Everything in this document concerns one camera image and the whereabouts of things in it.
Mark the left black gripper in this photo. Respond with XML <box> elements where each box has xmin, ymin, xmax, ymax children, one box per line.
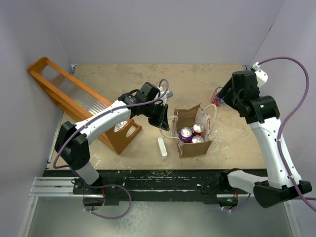
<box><xmin>143</xmin><ymin>101</ymin><xmax>169</xmax><ymax>131</ymax></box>

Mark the red cola can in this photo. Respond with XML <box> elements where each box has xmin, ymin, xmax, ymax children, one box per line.
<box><xmin>192</xmin><ymin>122</ymin><xmax>204</xmax><ymax>136</ymax></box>
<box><xmin>211</xmin><ymin>87</ymin><xmax>223</xmax><ymax>107</ymax></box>
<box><xmin>191</xmin><ymin>135</ymin><xmax>204</xmax><ymax>144</ymax></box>

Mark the canvas bag with cat print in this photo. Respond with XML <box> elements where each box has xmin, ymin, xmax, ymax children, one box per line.
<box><xmin>160</xmin><ymin>104</ymin><xmax>217</xmax><ymax>158</ymax></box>

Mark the purple soda can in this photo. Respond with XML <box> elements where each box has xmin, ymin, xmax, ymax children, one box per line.
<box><xmin>179</xmin><ymin>127</ymin><xmax>193</xmax><ymax>143</ymax></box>

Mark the red cola can back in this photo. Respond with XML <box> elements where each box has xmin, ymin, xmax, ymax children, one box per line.
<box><xmin>192</xmin><ymin>122</ymin><xmax>204</xmax><ymax>136</ymax></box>

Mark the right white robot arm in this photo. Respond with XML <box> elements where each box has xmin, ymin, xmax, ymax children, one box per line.
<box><xmin>217</xmin><ymin>71</ymin><xmax>312</xmax><ymax>208</ymax></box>

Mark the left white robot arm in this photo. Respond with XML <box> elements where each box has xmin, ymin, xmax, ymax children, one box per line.
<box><xmin>54</xmin><ymin>82</ymin><xmax>173</xmax><ymax>194</ymax></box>

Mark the white oblong plastic case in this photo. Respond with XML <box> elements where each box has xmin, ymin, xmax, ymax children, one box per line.
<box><xmin>158</xmin><ymin>137</ymin><xmax>168</xmax><ymax>159</ymax></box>

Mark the red cola can front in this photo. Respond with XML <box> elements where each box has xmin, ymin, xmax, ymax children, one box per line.
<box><xmin>191</xmin><ymin>135</ymin><xmax>204</xmax><ymax>144</ymax></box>

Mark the orange wooden rack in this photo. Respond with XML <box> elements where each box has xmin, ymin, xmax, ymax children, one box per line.
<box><xmin>27</xmin><ymin>57</ymin><xmax>142</xmax><ymax>154</ymax></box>

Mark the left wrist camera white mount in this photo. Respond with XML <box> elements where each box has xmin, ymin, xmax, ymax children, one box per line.
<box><xmin>157</xmin><ymin>86</ymin><xmax>173</xmax><ymax>100</ymax></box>

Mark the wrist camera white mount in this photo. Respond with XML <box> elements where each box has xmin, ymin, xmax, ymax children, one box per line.
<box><xmin>251</xmin><ymin>62</ymin><xmax>268</xmax><ymax>87</ymax></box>
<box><xmin>157</xmin><ymin>86</ymin><xmax>173</xmax><ymax>100</ymax></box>

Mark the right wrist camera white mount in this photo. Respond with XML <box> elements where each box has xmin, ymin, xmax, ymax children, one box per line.
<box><xmin>251</xmin><ymin>62</ymin><xmax>268</xmax><ymax>87</ymax></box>

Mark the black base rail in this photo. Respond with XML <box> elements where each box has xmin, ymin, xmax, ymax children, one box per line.
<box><xmin>72</xmin><ymin>169</ymin><xmax>241</xmax><ymax>208</ymax></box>

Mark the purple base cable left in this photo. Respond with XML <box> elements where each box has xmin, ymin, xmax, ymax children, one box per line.
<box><xmin>82</xmin><ymin>185</ymin><xmax>132</xmax><ymax>220</ymax></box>

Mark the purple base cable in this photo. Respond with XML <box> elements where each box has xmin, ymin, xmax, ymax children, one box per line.
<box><xmin>218</xmin><ymin>190</ymin><xmax>251</xmax><ymax>213</ymax></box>
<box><xmin>82</xmin><ymin>185</ymin><xmax>132</xmax><ymax>220</ymax></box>

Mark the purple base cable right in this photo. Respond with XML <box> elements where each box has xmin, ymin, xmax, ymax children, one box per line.
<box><xmin>218</xmin><ymin>190</ymin><xmax>251</xmax><ymax>213</ymax></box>

